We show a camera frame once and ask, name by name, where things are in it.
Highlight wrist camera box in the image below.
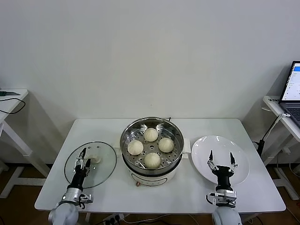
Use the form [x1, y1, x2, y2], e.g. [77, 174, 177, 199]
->
[78, 193, 94, 209]
[206, 190, 237, 208]

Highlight white side table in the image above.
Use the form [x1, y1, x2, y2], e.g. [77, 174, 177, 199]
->
[262, 95, 300, 201]
[0, 88, 52, 200]

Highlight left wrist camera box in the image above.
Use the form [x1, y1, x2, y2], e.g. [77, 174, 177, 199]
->
[78, 193, 94, 209]

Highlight white power strip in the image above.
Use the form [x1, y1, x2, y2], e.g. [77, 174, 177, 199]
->
[103, 213, 128, 223]

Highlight grey open laptop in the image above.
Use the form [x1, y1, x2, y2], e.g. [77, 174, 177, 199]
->
[277, 60, 300, 129]

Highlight laptop charging cable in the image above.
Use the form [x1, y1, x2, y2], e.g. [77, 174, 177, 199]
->
[262, 106, 291, 142]

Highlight black looped cable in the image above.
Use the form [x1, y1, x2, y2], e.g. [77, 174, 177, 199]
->
[0, 97, 26, 115]

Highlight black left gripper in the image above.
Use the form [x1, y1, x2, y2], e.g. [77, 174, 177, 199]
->
[69, 147, 94, 188]

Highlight stainless steel steamer basket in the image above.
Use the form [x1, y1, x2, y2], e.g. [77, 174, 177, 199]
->
[120, 116, 184, 173]

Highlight white cable under table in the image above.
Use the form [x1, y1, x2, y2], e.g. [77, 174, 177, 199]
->
[123, 214, 165, 224]

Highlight dark green flat tool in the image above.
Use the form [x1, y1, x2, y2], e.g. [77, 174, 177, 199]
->
[0, 90, 21, 97]

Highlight white electric cooker pot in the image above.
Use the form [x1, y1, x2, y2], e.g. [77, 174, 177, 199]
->
[113, 137, 191, 188]

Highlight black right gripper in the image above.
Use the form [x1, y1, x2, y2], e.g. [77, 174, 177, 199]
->
[207, 150, 238, 192]

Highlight round glass pot lid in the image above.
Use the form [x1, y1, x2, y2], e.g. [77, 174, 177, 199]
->
[64, 141, 117, 189]

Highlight white round plate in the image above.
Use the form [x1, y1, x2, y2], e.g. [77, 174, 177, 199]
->
[191, 135, 250, 187]

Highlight white steamed baozi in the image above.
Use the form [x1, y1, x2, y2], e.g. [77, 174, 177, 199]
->
[127, 140, 144, 156]
[158, 137, 174, 153]
[143, 152, 161, 169]
[143, 127, 159, 142]

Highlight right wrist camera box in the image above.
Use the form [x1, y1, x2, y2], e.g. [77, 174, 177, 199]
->
[206, 190, 237, 208]

